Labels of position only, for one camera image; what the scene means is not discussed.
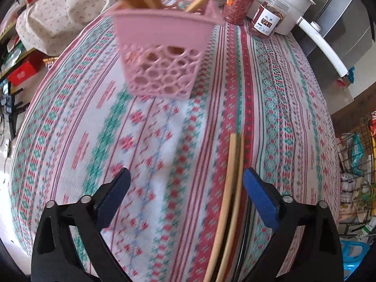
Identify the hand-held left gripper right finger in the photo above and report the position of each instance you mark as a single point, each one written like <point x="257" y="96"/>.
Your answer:
<point x="261" y="199"/>

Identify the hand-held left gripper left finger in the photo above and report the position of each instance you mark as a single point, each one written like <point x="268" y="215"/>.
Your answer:
<point x="113" y="196"/>

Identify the long tan chopstick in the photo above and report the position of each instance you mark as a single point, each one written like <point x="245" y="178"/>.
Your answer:
<point x="227" y="188"/>
<point x="236" y="199"/>

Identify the pink perforated plastic basket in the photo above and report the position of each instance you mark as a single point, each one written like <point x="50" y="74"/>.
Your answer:
<point x="158" y="26"/>

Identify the patterned woven tablecloth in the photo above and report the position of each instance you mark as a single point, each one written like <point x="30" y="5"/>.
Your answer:
<point x="147" y="152"/>

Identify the blue plastic stool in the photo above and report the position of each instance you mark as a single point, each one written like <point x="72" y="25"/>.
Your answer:
<point x="354" y="258"/>

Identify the black phone tripod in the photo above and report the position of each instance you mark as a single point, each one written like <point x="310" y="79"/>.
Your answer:
<point x="13" y="111"/>

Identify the gold printed box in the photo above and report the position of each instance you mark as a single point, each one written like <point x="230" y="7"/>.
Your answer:
<point x="50" y="61"/>

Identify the red cardboard box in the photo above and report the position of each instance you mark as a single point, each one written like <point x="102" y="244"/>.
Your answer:
<point x="25" y="73"/>

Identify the short jar of dried fruit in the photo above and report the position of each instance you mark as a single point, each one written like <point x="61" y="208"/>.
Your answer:
<point x="268" y="17"/>

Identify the large floral dust cloth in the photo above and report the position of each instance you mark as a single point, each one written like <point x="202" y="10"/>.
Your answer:
<point x="58" y="14"/>

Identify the tall jar of red berries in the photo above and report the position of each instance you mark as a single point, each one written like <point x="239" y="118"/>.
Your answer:
<point x="239" y="3"/>

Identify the grey refrigerator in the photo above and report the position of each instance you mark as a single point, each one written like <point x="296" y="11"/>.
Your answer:
<point x="346" y="20"/>

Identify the white electric cooking pot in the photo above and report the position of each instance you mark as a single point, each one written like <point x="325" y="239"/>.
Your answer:
<point x="288" y="3"/>

